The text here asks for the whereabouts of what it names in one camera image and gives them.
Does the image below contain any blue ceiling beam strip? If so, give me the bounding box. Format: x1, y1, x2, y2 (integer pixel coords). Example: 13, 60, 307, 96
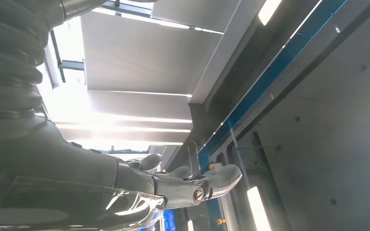
198, 0, 348, 173

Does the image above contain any rectangular ceiling light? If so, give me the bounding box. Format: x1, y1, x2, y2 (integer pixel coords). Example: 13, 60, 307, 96
257, 0, 283, 26
247, 186, 272, 231

